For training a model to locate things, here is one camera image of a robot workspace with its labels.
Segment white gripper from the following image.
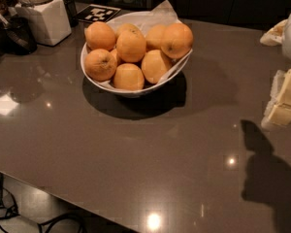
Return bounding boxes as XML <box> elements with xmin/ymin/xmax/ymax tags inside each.
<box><xmin>260</xmin><ymin>14</ymin><xmax>291</xmax><ymax>130</ymax></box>

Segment white paper liner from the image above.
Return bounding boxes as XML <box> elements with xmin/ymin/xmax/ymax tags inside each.
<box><xmin>83</xmin><ymin>0</ymin><xmax>194</xmax><ymax>92</ymax></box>

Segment white ceramic bowl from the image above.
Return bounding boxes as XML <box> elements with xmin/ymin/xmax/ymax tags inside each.
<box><xmin>80</xmin><ymin>11</ymin><xmax>194</xmax><ymax>99</ymax></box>

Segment black white marker card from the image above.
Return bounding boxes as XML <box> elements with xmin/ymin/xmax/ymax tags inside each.
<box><xmin>77</xmin><ymin>4</ymin><xmax>121</xmax><ymax>23</ymax></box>

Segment small hidden orange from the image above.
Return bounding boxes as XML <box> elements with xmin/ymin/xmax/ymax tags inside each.
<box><xmin>110</xmin><ymin>49</ymin><xmax>122</xmax><ymax>66</ymax></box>

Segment dark round pot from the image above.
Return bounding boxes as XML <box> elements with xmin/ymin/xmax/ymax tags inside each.
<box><xmin>0</xmin><ymin>14</ymin><xmax>37</xmax><ymax>55</ymax></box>

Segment white square jar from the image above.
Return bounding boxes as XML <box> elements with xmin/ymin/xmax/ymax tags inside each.
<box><xmin>15</xmin><ymin>0</ymin><xmax>71</xmax><ymax>46</ymax></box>

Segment black floor cables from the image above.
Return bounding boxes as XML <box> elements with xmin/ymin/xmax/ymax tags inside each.
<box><xmin>0</xmin><ymin>172</ymin><xmax>88</xmax><ymax>233</ymax></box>

